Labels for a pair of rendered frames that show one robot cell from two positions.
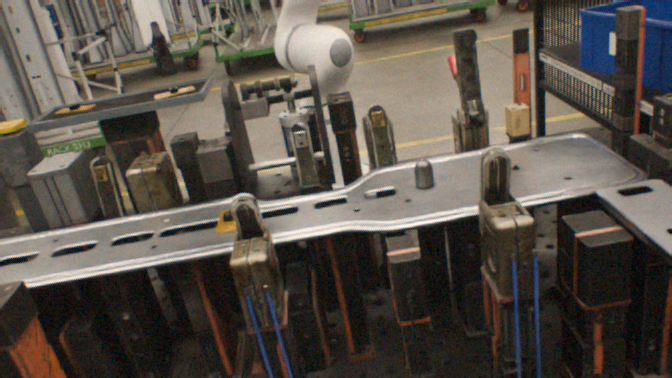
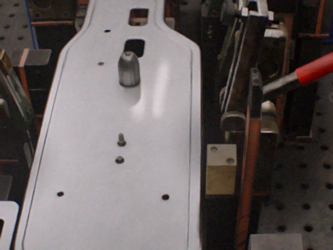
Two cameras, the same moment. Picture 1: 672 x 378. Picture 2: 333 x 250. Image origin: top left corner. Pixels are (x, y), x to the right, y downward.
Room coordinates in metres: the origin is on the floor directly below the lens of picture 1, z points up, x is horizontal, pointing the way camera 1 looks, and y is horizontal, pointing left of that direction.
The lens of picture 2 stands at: (0.93, -0.85, 1.59)
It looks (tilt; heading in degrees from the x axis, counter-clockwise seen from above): 44 degrees down; 92
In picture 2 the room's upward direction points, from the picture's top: 2 degrees counter-clockwise
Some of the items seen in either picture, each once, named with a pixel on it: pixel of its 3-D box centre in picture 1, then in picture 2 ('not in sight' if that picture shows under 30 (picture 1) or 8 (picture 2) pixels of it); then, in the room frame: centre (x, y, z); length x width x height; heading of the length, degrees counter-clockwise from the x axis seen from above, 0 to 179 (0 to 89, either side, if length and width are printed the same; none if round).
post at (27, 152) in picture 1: (48, 221); not in sight; (1.20, 0.67, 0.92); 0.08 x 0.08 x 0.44; 89
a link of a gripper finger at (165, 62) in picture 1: (165, 59); not in sight; (1.13, 0.28, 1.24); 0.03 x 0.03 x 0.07; 17
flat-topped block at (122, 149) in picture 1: (157, 199); not in sight; (1.20, 0.41, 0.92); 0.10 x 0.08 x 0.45; 89
